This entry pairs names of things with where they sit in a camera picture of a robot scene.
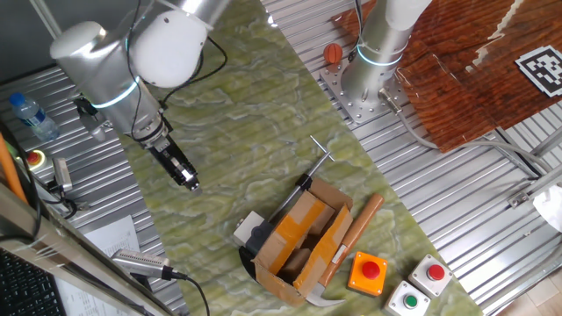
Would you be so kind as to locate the white button box red button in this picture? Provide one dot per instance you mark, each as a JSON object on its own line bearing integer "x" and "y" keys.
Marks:
{"x": 247, "y": 226}

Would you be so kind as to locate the white tissue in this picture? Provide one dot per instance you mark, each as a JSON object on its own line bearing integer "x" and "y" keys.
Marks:
{"x": 549, "y": 206}

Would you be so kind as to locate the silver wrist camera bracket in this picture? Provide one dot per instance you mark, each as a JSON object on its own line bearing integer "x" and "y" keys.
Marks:
{"x": 90, "y": 118}

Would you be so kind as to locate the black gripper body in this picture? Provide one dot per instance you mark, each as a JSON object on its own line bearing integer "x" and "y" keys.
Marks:
{"x": 167, "y": 153}

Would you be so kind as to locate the clear water bottle blue cap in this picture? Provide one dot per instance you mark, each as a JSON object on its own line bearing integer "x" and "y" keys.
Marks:
{"x": 33, "y": 116}

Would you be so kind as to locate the small orange basketball toy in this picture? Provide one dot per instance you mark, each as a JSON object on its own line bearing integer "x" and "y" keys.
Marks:
{"x": 333, "y": 53}

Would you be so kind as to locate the black keyboard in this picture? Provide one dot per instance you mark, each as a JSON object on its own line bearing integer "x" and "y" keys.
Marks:
{"x": 26, "y": 289}

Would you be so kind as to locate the green marble pattern mat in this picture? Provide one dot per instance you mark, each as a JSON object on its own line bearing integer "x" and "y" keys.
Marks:
{"x": 263, "y": 153}

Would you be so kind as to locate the yellow red emergency stop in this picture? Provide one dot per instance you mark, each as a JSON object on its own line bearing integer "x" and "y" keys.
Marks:
{"x": 35, "y": 159}

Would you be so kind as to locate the gray box red button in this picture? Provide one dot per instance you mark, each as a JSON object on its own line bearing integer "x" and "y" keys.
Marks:
{"x": 430, "y": 275}

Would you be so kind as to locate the printed paper sheet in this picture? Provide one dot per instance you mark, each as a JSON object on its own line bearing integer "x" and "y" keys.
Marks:
{"x": 83, "y": 300}
{"x": 114, "y": 237}

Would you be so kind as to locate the cardboard box with orange tape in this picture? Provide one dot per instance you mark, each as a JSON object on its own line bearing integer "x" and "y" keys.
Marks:
{"x": 303, "y": 237}

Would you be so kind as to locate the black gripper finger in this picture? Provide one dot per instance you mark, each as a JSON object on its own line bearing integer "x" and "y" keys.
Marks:
{"x": 182, "y": 182}
{"x": 189, "y": 174}

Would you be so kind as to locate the aluminium profile frame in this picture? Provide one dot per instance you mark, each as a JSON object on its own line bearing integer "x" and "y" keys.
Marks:
{"x": 542, "y": 180}

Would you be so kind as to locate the black round object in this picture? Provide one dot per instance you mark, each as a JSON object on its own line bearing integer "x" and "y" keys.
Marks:
{"x": 246, "y": 263}

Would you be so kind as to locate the black clamp at right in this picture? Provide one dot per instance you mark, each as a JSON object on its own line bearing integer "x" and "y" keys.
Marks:
{"x": 46, "y": 19}

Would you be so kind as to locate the brown wood pattern sheet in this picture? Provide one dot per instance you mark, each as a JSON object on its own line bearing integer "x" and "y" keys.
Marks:
{"x": 461, "y": 66}

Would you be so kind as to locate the orange box red button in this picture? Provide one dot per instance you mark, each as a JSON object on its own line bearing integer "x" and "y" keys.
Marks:
{"x": 368, "y": 274}

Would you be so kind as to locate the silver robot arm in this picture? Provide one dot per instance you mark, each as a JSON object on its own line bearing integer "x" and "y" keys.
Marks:
{"x": 114, "y": 70}

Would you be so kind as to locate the gray box green button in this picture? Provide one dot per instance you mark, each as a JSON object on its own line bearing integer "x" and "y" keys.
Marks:
{"x": 408, "y": 300}

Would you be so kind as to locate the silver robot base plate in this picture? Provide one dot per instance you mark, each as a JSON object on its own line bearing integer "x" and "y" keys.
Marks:
{"x": 351, "y": 105}

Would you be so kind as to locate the orange pole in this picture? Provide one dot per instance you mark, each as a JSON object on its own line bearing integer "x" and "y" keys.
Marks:
{"x": 9, "y": 171}

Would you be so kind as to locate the small silver box device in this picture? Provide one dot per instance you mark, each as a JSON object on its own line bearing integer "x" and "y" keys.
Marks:
{"x": 61, "y": 173}

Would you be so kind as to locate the black white marker tag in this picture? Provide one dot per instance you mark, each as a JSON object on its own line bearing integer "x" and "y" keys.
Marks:
{"x": 542, "y": 70}

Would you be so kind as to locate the silver depth camera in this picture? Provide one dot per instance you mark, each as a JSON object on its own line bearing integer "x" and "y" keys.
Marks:
{"x": 138, "y": 263}

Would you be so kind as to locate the aluminium frame bar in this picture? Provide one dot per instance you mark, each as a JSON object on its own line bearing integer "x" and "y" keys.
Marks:
{"x": 66, "y": 252}

